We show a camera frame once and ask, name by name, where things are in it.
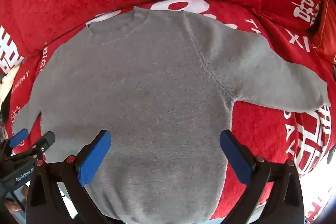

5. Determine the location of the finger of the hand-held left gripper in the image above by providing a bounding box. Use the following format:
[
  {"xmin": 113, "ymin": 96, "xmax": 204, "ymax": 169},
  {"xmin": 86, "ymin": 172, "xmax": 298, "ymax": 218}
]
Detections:
[
  {"xmin": 5, "ymin": 131, "xmax": 56, "ymax": 165},
  {"xmin": 0, "ymin": 129, "xmax": 29, "ymax": 157}
]

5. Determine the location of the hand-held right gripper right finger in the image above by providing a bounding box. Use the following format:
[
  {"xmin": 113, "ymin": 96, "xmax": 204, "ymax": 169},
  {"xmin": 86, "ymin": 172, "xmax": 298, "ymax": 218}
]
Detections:
[{"xmin": 219, "ymin": 130, "xmax": 305, "ymax": 224}]

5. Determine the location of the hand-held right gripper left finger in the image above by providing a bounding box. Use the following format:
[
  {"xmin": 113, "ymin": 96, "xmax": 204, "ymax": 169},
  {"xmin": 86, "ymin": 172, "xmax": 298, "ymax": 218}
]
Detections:
[{"xmin": 25, "ymin": 130, "xmax": 112, "ymax": 224}]

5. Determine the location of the grey sweater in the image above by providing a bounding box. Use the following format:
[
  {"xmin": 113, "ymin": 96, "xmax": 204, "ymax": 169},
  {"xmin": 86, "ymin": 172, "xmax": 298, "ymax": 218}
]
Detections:
[{"xmin": 12, "ymin": 7, "xmax": 331, "ymax": 223}]

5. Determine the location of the cream cloth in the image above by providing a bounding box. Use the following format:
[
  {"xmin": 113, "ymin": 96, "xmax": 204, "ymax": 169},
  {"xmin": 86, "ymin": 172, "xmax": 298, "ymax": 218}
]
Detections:
[{"xmin": 0, "ymin": 67, "xmax": 20, "ymax": 106}]

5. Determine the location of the red cushion with gold piping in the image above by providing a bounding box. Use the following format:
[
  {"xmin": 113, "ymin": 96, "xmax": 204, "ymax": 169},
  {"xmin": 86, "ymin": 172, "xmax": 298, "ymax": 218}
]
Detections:
[{"xmin": 311, "ymin": 0, "xmax": 336, "ymax": 64}]

